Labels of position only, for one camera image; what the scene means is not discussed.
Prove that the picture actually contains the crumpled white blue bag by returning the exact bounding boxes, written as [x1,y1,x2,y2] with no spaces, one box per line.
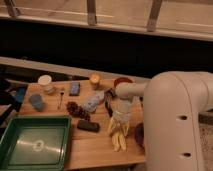
[82,91,105,113]

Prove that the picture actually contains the yellow cup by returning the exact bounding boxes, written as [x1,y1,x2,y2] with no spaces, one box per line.
[89,73,101,90]

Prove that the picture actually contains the black handled knife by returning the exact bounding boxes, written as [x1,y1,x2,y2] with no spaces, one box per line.
[105,100,113,118]

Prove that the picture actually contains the red grapes bunch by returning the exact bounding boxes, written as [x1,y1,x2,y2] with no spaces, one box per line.
[66,101,90,121]

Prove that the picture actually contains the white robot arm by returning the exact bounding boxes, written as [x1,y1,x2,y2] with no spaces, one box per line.
[113,71,213,171]

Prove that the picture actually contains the metal fork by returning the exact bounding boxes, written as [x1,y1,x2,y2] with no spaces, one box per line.
[58,88,65,109]

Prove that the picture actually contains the dark brown block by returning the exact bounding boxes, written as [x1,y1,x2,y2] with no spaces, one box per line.
[77,120,100,132]

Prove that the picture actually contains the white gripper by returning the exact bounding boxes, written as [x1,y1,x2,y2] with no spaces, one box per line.
[107,99,132,137]

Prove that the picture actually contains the green plastic tray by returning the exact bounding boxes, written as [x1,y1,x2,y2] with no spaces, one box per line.
[0,116,71,171]

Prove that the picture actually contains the red bowl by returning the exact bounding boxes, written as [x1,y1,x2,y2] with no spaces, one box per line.
[114,77,133,88]

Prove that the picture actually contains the yellow banana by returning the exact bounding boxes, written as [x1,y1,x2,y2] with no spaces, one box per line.
[112,129,127,152]

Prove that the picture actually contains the white cup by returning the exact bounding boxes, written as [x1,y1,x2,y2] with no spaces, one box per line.
[38,75,54,94]

